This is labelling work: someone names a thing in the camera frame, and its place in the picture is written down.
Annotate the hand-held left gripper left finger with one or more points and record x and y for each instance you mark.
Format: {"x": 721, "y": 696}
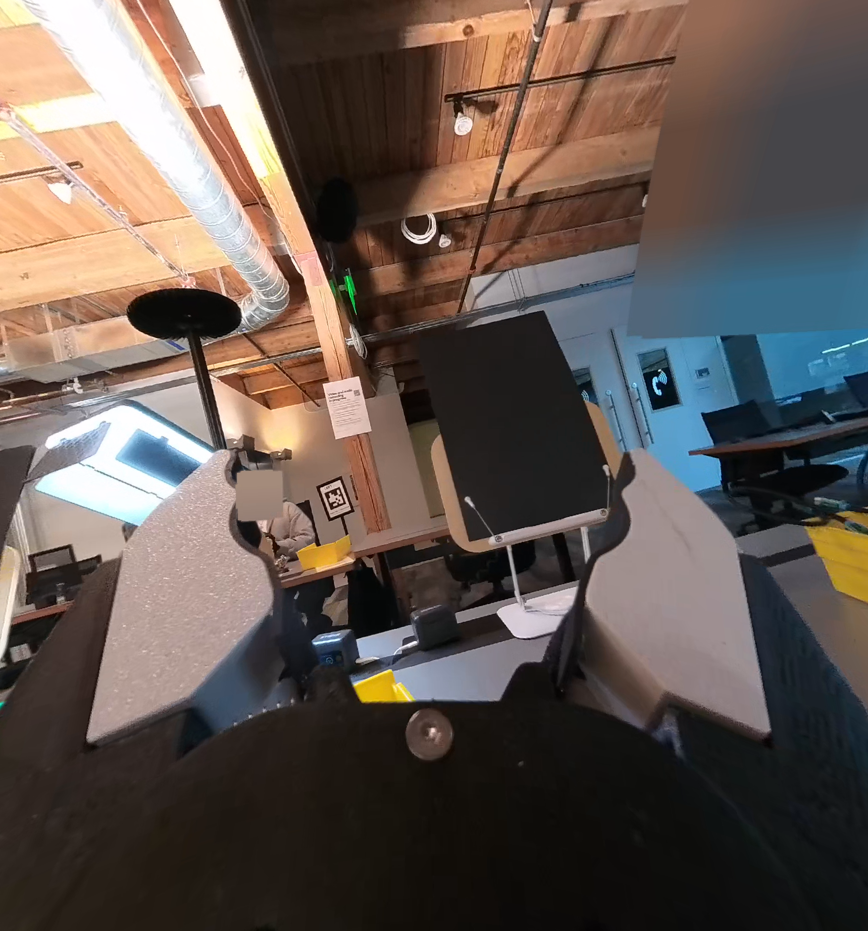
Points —
{"x": 179, "y": 618}

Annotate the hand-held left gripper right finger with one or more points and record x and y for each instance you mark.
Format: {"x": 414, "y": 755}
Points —
{"x": 673, "y": 618}

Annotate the yellow plastic bin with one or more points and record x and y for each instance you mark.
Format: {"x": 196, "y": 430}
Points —
{"x": 383, "y": 687}
{"x": 855, "y": 574}

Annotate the small black monitor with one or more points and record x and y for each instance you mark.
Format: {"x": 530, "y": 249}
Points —
{"x": 54, "y": 566}

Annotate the cluttered wooden workbench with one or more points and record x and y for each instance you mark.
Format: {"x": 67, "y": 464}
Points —
{"x": 317, "y": 573}

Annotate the small yellow storage bin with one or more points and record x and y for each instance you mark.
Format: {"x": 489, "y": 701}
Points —
{"x": 325, "y": 554}

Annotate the led light panel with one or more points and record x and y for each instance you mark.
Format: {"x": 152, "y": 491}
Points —
{"x": 92, "y": 465}

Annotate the black office chair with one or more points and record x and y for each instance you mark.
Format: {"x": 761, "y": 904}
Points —
{"x": 735, "y": 422}
{"x": 804, "y": 480}

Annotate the black and white tag sign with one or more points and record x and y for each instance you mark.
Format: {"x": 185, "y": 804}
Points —
{"x": 335, "y": 498}

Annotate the wooden office desk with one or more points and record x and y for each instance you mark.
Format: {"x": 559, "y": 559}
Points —
{"x": 790, "y": 436}
{"x": 405, "y": 538}

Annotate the door window with phone icon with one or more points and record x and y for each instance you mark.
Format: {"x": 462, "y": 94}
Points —
{"x": 586, "y": 387}
{"x": 659, "y": 380}

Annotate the white paper notice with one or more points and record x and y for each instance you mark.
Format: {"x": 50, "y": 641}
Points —
{"x": 346, "y": 407}

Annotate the green exit sign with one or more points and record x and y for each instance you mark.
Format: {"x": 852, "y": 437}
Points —
{"x": 346, "y": 291}

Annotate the black round speaker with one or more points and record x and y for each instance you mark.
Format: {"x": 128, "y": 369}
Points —
{"x": 337, "y": 209}

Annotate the wooden support post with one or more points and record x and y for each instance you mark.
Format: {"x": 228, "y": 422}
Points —
{"x": 339, "y": 349}

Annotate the silver ventilation duct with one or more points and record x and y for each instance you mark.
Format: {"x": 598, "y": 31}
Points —
{"x": 208, "y": 203}

